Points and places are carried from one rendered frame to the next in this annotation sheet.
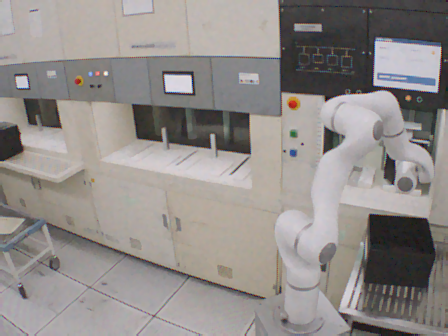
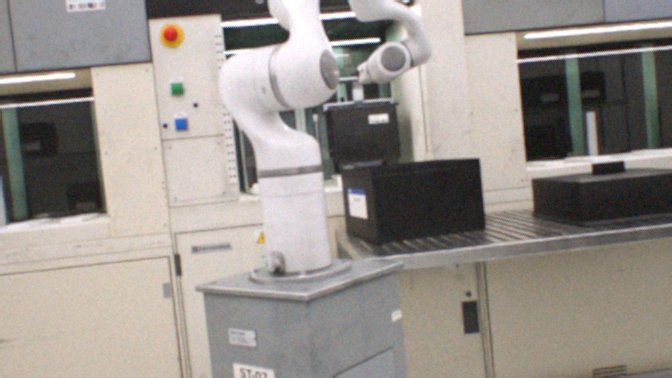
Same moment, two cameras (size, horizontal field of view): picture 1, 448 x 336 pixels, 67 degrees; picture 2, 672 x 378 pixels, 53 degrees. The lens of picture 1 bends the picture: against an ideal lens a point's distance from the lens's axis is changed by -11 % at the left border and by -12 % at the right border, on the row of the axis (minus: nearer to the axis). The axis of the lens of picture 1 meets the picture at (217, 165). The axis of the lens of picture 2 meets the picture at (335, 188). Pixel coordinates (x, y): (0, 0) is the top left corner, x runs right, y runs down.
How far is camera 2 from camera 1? 0.96 m
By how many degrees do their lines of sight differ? 40
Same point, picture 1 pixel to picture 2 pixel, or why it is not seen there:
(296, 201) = (200, 218)
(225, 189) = (49, 238)
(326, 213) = (308, 13)
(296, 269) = (279, 135)
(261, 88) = (111, 16)
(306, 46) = not seen: outside the picture
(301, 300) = (303, 199)
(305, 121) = (196, 63)
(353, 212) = not seen: hidden behind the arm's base
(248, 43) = not seen: outside the picture
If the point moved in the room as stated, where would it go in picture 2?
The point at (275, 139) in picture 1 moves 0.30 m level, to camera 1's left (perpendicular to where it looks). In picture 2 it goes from (145, 106) to (31, 111)
